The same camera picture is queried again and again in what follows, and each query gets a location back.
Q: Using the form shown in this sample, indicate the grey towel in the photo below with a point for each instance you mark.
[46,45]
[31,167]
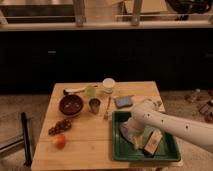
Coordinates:
[133,136]

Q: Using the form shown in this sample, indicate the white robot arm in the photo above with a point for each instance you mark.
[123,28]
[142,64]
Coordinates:
[146,113]

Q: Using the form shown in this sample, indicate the light green cup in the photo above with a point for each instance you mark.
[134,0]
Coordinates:
[90,92]

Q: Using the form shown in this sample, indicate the metal cup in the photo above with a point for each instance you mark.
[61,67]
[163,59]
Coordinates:
[94,105]

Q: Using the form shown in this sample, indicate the blue sponge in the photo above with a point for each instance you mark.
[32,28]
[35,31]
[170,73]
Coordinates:
[124,101]

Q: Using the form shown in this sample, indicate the dark red bowl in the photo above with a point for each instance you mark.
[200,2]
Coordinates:
[70,105]

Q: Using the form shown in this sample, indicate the bunch of red grapes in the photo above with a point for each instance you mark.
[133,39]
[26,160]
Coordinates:
[60,127]

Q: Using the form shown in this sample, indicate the wooden block brush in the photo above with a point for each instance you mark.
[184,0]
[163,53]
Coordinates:
[153,142]

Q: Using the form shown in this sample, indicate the orange peach fruit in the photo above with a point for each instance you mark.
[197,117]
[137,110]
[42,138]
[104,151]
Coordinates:
[59,141]

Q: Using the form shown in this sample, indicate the green plastic tray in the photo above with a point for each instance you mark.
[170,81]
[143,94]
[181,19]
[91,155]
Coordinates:
[123,150]

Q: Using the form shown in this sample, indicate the black stand bar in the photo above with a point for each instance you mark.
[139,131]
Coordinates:
[27,149]

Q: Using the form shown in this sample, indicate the white handled spatula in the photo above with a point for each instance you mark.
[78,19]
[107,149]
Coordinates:
[67,91]

